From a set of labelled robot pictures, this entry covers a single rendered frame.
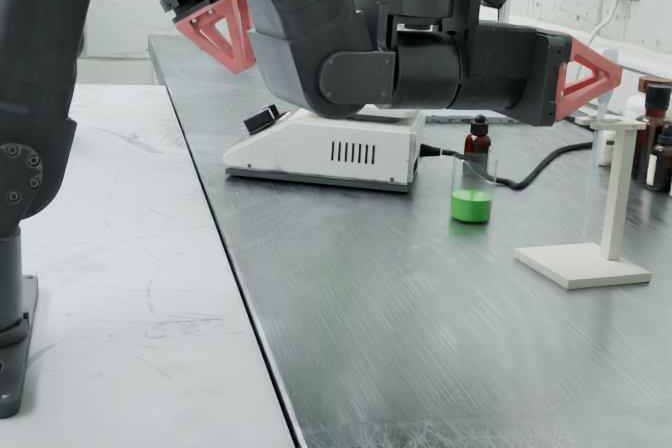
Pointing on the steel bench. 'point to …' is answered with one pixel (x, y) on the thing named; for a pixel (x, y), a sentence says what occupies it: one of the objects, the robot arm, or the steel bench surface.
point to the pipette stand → (538, 259)
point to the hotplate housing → (335, 151)
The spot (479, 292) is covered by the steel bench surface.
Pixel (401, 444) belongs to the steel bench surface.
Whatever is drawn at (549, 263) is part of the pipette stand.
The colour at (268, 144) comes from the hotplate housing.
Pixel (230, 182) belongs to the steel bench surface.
